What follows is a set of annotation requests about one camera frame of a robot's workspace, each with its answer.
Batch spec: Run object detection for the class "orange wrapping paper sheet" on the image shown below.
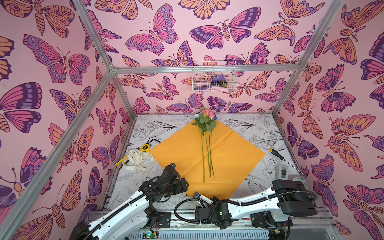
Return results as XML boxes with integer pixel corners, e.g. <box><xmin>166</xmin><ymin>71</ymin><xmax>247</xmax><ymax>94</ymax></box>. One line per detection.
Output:
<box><xmin>150</xmin><ymin>122</ymin><xmax>265</xmax><ymax>199</ymax></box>

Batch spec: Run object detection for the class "white fake flower stem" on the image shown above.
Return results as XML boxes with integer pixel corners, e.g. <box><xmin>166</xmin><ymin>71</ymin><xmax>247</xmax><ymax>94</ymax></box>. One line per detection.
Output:
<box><xmin>193</xmin><ymin>107</ymin><xmax>206</xmax><ymax>183</ymax></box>

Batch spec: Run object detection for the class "pink fake rose stem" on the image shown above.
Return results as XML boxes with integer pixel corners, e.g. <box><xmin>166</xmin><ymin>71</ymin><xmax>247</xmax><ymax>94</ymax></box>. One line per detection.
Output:
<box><xmin>198</xmin><ymin>107</ymin><xmax>216</xmax><ymax>177</ymax></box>

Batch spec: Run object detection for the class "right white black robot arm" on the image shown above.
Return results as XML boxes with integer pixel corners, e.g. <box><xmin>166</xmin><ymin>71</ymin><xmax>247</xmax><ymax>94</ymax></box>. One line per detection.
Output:
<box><xmin>194</xmin><ymin>180</ymin><xmax>318</xmax><ymax>229</ymax></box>

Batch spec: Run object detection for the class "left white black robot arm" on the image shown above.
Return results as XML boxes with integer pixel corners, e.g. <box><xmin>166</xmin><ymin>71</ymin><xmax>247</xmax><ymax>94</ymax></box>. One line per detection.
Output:
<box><xmin>70</xmin><ymin>163</ymin><xmax>189</xmax><ymax>240</ymax></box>

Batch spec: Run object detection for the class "white ribbon bundle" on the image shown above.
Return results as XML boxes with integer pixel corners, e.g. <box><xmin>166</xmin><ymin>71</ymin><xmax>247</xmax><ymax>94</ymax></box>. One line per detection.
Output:
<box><xmin>120</xmin><ymin>149</ymin><xmax>156</xmax><ymax>173</ymax></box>

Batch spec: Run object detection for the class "yellow tape measure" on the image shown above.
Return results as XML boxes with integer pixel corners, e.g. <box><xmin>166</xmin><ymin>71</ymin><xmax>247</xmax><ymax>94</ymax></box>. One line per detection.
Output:
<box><xmin>140</xmin><ymin>144</ymin><xmax>151</xmax><ymax>153</ymax></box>

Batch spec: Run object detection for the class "green circuit board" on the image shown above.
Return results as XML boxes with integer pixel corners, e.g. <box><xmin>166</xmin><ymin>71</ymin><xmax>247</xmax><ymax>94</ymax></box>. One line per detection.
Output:
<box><xmin>142</xmin><ymin>231</ymin><xmax>159</xmax><ymax>240</ymax></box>

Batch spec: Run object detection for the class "white grey small device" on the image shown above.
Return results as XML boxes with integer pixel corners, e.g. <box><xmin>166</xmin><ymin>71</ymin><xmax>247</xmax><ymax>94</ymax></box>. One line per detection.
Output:
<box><xmin>275</xmin><ymin>165</ymin><xmax>289</xmax><ymax>180</ymax></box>

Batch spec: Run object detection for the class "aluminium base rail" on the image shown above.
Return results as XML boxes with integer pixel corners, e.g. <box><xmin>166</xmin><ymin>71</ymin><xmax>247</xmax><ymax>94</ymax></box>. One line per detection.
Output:
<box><xmin>82</xmin><ymin>209</ymin><xmax>341</xmax><ymax>240</ymax></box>

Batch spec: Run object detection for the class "yellow handled tool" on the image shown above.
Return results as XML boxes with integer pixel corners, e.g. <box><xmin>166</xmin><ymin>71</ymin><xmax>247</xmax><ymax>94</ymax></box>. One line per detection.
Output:
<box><xmin>115</xmin><ymin>156</ymin><xmax>128</xmax><ymax>166</ymax></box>

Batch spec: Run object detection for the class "black handled screwdriver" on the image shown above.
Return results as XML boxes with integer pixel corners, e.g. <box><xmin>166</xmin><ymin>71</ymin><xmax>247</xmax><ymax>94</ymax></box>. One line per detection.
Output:
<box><xmin>269</xmin><ymin>149</ymin><xmax>305</xmax><ymax>177</ymax></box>

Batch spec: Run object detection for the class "white wire wall basket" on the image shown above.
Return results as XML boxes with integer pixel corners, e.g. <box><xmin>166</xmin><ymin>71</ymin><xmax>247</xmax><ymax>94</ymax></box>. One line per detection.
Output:
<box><xmin>191</xmin><ymin>61</ymin><xmax>239</xmax><ymax>95</ymax></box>

